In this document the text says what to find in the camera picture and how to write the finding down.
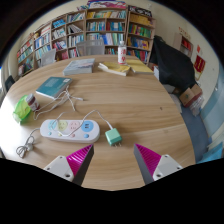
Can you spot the small jar with red label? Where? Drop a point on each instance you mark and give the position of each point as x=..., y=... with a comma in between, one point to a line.
x=32, y=101

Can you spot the small wooden shelf unit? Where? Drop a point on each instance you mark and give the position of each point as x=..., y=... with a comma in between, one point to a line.
x=184, y=45

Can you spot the wooden bookshelf unit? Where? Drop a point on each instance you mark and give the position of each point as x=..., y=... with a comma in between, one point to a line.
x=100, y=26

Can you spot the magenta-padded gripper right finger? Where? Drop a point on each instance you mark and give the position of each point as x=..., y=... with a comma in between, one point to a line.
x=163, y=165

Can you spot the yellow book with white edge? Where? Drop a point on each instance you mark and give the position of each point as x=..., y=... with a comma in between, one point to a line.
x=115, y=68

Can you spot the white power strip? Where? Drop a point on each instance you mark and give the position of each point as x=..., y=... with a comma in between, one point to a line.
x=53, y=131

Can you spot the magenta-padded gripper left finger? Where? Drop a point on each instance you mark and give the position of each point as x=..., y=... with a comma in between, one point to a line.
x=63, y=166

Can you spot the flat yellow book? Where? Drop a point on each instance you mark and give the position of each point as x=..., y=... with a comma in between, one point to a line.
x=140, y=66

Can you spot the cardboard box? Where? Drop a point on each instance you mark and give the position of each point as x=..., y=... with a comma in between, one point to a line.
x=190, y=96

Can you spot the red wall banner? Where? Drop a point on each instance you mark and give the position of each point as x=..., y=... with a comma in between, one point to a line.
x=199, y=64

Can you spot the clear bottle with red label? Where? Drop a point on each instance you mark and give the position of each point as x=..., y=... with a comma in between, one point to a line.
x=122, y=53

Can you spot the light grey chair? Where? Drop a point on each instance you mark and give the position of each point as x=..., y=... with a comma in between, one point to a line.
x=48, y=57

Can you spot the grey mesh chair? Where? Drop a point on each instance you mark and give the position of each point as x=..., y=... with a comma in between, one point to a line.
x=90, y=47

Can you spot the black cloth cover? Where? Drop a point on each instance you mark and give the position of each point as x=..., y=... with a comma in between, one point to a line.
x=171, y=65

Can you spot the dark office chair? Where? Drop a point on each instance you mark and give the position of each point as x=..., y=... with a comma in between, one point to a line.
x=9, y=83

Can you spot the mint green charger block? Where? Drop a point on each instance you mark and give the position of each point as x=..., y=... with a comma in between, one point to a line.
x=113, y=136

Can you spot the teal book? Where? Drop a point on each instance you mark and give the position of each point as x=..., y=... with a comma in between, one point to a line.
x=53, y=86

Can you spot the green plastic bag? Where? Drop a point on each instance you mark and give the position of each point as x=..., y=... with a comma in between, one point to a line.
x=21, y=110

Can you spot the grey book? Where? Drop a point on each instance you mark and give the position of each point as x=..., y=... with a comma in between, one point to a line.
x=79, y=66

